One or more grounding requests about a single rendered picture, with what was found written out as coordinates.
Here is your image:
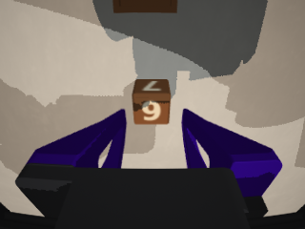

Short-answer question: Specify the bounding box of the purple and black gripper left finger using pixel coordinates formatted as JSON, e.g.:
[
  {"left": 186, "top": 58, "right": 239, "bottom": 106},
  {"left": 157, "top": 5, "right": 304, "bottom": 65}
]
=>
[{"left": 26, "top": 109, "right": 127, "bottom": 168}]

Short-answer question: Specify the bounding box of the brown number cube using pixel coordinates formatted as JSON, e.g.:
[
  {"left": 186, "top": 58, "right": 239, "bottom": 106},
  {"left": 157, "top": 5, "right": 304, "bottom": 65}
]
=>
[{"left": 132, "top": 79, "right": 171, "bottom": 124}]

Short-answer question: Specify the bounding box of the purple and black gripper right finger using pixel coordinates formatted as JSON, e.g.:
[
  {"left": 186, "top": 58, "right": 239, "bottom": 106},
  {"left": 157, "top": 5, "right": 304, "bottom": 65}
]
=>
[{"left": 181, "top": 109, "right": 282, "bottom": 198}]

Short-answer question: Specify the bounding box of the brown wooden tray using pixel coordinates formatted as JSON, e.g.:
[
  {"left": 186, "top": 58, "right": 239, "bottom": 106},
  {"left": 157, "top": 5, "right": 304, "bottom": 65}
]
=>
[{"left": 112, "top": 0, "right": 177, "bottom": 13}]

